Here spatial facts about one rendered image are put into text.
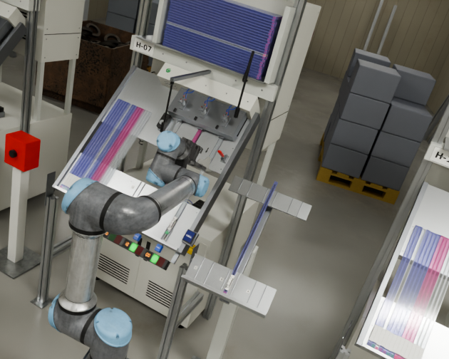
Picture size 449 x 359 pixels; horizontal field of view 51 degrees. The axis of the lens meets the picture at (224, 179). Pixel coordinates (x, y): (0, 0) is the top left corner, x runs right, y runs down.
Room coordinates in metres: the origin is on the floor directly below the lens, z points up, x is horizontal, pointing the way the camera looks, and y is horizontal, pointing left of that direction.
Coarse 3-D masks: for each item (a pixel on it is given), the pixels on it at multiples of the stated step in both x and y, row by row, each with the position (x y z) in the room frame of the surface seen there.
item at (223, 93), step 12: (168, 72) 2.18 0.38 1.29; (180, 72) 2.17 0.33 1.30; (168, 84) 2.18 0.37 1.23; (180, 84) 2.13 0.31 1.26; (192, 84) 2.12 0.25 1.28; (204, 84) 2.12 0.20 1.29; (216, 84) 2.11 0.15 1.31; (216, 96) 2.07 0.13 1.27; (228, 96) 2.07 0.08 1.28; (252, 96) 2.06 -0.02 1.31; (240, 108) 2.03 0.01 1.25; (252, 108) 2.03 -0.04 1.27
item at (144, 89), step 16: (128, 80) 2.26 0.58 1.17; (144, 80) 2.25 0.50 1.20; (128, 96) 2.19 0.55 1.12; (144, 96) 2.19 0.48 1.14; (160, 96) 2.18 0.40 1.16; (160, 112) 2.12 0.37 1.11; (144, 128) 2.06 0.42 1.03; (176, 128) 2.05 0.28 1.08; (192, 128) 2.05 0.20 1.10; (208, 144) 1.98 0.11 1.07; (224, 144) 1.98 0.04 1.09
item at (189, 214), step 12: (120, 180) 1.87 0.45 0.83; (132, 180) 1.87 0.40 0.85; (132, 192) 1.83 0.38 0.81; (144, 192) 1.83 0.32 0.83; (180, 204) 1.78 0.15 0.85; (168, 216) 1.75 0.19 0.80; (180, 216) 1.74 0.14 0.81; (192, 216) 1.74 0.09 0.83; (156, 228) 1.71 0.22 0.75; (180, 228) 1.71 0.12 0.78; (168, 240) 1.67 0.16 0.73; (180, 240) 1.67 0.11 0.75
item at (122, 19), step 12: (120, 0) 6.68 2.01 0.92; (132, 0) 6.67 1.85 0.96; (156, 0) 6.93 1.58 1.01; (108, 12) 6.71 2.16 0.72; (120, 12) 6.68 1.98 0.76; (132, 12) 6.67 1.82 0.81; (156, 12) 6.64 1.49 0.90; (108, 24) 6.70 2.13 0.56; (120, 24) 6.68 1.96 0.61; (132, 24) 6.67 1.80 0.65
